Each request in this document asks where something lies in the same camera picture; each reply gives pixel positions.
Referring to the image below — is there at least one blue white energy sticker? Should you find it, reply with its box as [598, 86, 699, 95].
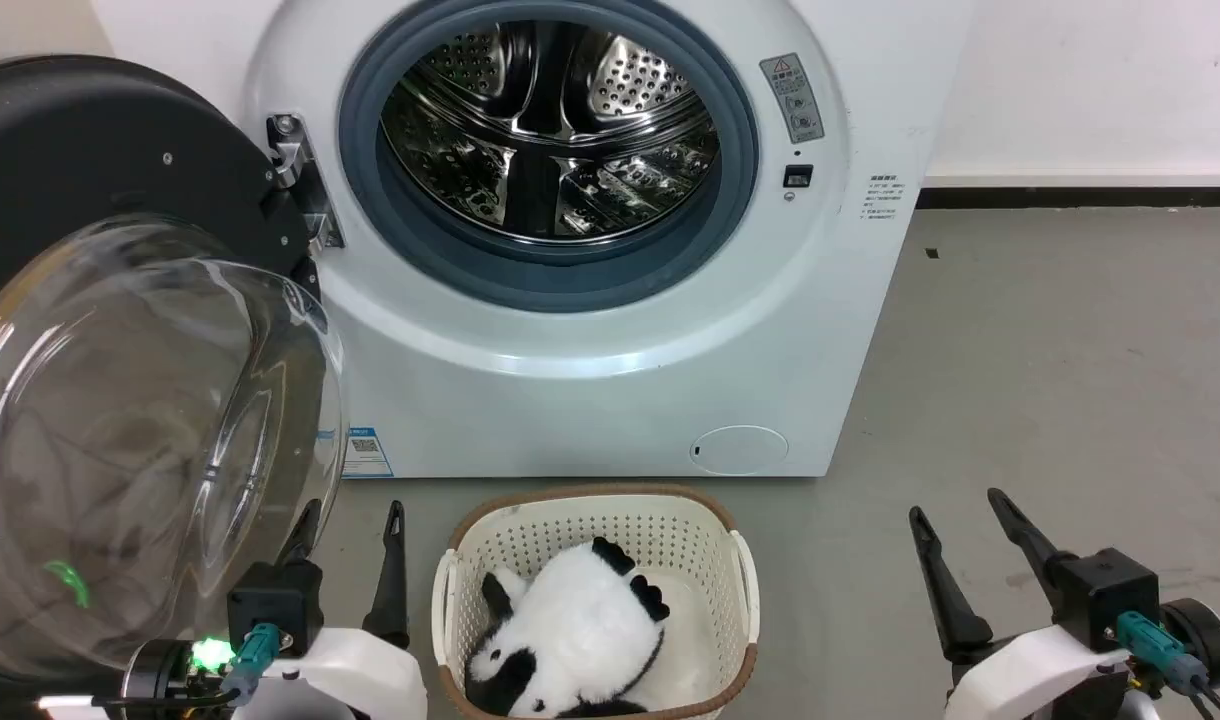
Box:
[341, 427, 395, 480]

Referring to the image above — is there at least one metal door hinge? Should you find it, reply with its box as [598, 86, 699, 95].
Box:
[266, 113, 346, 251]

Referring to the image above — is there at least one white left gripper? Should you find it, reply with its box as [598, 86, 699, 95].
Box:
[260, 499, 429, 720]

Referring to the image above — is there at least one right arm teal plug cable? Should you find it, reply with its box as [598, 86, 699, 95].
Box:
[1116, 611, 1220, 720]

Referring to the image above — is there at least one grey warning label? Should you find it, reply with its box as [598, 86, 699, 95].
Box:
[759, 53, 827, 145]

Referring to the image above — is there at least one round drain filter cover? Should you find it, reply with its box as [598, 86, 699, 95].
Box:
[690, 425, 791, 477]

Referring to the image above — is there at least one white front-load washing machine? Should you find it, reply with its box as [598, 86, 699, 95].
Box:
[242, 0, 976, 480]

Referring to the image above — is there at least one black white panda plush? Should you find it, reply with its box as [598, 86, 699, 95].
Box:
[463, 537, 672, 720]

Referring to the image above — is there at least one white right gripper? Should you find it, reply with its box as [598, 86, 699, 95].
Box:
[907, 487, 1132, 720]

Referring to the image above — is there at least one black washer door glass bowl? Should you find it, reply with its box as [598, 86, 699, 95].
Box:
[0, 55, 350, 693]

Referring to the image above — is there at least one stainless steel washer drum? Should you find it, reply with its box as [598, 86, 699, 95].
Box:
[379, 19, 722, 242]

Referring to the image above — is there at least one cream plastic laundry basket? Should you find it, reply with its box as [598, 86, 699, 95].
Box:
[431, 484, 762, 720]

